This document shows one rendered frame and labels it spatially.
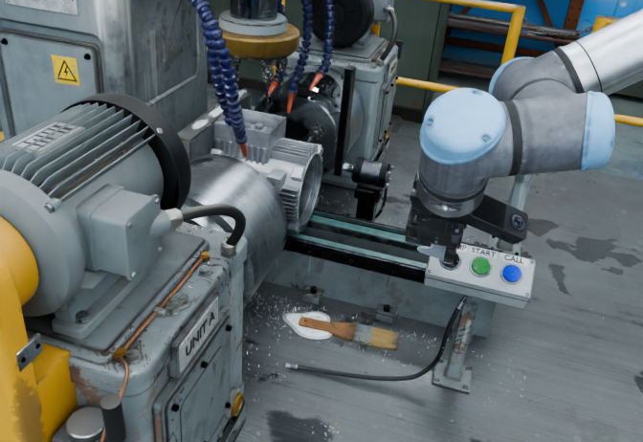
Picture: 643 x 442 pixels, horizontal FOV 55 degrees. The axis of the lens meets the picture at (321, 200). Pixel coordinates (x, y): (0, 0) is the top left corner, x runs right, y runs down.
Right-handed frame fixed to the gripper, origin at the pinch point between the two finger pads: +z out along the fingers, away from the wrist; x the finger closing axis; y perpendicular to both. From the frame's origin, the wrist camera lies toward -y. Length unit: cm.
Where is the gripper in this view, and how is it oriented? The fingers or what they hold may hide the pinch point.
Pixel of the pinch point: (451, 254)
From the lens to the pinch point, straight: 103.7
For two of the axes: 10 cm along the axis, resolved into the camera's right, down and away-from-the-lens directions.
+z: 0.9, 4.9, 8.7
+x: -2.9, 8.5, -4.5
